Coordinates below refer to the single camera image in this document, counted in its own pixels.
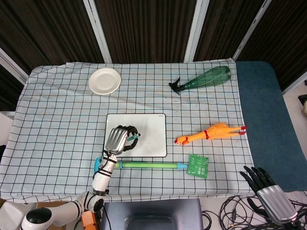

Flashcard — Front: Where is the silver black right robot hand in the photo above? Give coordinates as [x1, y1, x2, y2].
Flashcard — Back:
[239, 165, 298, 226]

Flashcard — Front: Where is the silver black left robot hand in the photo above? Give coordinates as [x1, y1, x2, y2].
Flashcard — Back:
[105, 125, 140, 156]

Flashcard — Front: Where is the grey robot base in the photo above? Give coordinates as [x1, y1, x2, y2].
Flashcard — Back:
[100, 198, 204, 230]

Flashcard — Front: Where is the green blue water pump toy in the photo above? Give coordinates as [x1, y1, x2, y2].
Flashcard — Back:
[94, 157, 189, 175]

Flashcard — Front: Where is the white paper plate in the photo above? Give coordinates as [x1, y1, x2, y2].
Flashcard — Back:
[88, 68, 122, 96]

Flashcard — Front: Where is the white black checkered tablecloth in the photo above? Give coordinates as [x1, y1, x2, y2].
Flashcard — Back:
[0, 58, 259, 204]

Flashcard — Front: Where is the blue table pad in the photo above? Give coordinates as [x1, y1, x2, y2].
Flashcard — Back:
[234, 61, 307, 192]

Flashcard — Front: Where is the orange box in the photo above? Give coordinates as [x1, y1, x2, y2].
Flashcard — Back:
[81, 210, 99, 230]

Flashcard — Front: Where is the brown cardboard box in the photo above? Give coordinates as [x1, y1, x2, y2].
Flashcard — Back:
[35, 201, 74, 209]

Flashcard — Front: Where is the orange rubber chicken toy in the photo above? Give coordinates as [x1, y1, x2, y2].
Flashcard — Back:
[174, 122, 248, 146]

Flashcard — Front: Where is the green spray bottle black nozzle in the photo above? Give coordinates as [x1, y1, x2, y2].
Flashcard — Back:
[168, 66, 231, 96]

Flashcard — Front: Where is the dark slatted screen panel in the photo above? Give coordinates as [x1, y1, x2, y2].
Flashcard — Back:
[0, 0, 106, 75]
[0, 64, 26, 112]
[94, 0, 200, 64]
[193, 0, 267, 62]
[236, 0, 307, 93]

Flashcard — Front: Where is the white rectangular board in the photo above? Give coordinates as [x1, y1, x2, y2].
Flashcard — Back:
[104, 113, 167, 158]

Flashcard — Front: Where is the black cable tangle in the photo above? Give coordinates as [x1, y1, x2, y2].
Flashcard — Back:
[202, 193, 307, 230]

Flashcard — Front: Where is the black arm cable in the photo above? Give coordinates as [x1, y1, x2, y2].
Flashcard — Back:
[102, 205, 111, 230]

